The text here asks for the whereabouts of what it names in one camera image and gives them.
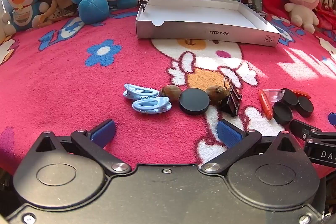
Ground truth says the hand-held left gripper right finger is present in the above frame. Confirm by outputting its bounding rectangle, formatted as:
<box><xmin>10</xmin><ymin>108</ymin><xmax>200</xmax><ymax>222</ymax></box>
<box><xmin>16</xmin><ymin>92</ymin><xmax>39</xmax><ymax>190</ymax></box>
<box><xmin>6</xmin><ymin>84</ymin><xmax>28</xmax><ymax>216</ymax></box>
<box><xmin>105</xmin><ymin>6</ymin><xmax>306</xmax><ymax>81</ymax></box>
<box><xmin>201</xmin><ymin>119</ymin><xmax>303</xmax><ymax>175</ymax></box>

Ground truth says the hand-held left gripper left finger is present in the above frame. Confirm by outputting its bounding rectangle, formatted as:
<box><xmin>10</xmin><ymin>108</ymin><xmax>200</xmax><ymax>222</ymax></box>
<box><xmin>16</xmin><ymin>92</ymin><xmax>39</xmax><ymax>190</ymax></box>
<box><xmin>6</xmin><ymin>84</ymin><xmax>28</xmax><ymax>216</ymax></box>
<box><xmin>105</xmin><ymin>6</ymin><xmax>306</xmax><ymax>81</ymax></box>
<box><xmin>34</xmin><ymin>119</ymin><xmax>132</xmax><ymax>177</ymax></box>

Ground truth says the small black disc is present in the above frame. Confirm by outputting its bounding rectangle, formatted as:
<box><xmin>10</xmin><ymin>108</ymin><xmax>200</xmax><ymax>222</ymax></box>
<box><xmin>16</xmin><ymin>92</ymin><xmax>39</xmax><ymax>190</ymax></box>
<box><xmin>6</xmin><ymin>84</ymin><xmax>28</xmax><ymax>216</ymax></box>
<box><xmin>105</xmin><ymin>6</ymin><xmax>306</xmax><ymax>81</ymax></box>
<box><xmin>272</xmin><ymin>102</ymin><xmax>294</xmax><ymax>125</ymax></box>
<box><xmin>281</xmin><ymin>88</ymin><xmax>299</xmax><ymax>109</ymax></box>
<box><xmin>297</xmin><ymin>97</ymin><xmax>314</xmax><ymax>118</ymax></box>

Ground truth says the large black binder clip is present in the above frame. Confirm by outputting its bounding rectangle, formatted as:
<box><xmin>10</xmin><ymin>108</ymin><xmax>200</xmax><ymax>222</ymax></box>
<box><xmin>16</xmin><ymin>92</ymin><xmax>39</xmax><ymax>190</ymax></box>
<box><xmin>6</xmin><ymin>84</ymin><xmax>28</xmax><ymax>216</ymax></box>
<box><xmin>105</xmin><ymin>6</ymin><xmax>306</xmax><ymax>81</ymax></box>
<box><xmin>220</xmin><ymin>76</ymin><xmax>242</xmax><ymax>117</ymax></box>

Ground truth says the orange plastic tube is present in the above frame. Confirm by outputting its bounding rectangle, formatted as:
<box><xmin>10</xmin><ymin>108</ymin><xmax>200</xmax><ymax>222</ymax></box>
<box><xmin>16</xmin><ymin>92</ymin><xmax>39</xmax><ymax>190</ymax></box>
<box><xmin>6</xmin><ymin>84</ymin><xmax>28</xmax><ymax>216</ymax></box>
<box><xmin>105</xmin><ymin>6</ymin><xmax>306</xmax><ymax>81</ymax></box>
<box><xmin>292</xmin><ymin>89</ymin><xmax>311</xmax><ymax>99</ymax></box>
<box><xmin>258</xmin><ymin>89</ymin><xmax>274</xmax><ymax>120</ymax></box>

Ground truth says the brown walnut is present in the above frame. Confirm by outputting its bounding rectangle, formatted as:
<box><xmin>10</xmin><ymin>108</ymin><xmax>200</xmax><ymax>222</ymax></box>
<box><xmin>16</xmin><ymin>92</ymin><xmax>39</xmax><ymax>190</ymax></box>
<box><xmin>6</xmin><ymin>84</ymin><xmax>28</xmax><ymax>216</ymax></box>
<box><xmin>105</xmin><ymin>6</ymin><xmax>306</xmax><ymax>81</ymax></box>
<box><xmin>205</xmin><ymin>85</ymin><xmax>229</xmax><ymax>105</ymax></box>
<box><xmin>161</xmin><ymin>85</ymin><xmax>182</xmax><ymax>102</ymax></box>

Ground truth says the clear plastic cup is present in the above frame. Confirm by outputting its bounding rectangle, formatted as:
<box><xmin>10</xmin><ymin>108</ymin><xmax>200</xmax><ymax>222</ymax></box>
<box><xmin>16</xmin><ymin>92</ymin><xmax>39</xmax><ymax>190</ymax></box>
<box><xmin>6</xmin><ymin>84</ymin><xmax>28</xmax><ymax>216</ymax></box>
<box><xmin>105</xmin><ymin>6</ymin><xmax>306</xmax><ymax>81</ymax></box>
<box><xmin>263</xmin><ymin>89</ymin><xmax>285</xmax><ymax>103</ymax></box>

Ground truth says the large black disc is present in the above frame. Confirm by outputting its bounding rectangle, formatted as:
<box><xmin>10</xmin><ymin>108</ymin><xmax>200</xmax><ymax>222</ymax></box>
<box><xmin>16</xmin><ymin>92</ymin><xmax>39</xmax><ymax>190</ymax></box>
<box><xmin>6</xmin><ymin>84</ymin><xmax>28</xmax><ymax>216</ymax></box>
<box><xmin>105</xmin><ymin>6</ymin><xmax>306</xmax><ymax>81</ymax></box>
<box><xmin>179</xmin><ymin>88</ymin><xmax>210</xmax><ymax>116</ymax></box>

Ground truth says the light blue hair clip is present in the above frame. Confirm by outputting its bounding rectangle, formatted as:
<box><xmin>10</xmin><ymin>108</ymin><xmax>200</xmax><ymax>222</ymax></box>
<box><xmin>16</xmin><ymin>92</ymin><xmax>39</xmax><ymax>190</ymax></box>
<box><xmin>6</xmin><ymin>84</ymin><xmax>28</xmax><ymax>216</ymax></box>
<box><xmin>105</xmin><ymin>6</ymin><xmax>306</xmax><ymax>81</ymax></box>
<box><xmin>123</xmin><ymin>84</ymin><xmax>160</xmax><ymax>100</ymax></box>
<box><xmin>132</xmin><ymin>97</ymin><xmax>172</xmax><ymax>115</ymax></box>

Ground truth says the white cardboard box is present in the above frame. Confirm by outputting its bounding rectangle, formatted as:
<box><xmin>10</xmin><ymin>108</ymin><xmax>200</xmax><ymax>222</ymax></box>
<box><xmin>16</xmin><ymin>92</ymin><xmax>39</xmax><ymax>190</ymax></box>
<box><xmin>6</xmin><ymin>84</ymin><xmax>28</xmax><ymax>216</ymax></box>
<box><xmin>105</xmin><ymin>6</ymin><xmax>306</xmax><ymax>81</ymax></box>
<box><xmin>136</xmin><ymin>0</ymin><xmax>282</xmax><ymax>47</ymax></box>

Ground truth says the pink printed blanket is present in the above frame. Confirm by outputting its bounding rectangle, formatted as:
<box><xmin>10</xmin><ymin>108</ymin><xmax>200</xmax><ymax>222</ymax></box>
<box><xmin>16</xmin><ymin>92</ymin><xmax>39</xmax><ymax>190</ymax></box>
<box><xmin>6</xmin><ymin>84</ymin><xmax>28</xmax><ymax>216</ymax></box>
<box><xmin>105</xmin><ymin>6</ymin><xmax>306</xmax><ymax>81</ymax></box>
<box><xmin>0</xmin><ymin>4</ymin><xmax>336</xmax><ymax>177</ymax></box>

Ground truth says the small black binder clip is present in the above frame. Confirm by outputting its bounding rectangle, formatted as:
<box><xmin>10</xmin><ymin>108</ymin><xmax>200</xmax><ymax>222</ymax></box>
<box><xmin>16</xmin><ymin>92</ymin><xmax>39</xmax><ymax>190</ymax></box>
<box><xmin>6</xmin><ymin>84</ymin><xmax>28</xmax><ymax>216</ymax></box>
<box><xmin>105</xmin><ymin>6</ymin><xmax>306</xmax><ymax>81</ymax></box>
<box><xmin>136</xmin><ymin>0</ymin><xmax>149</xmax><ymax>12</ymax></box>

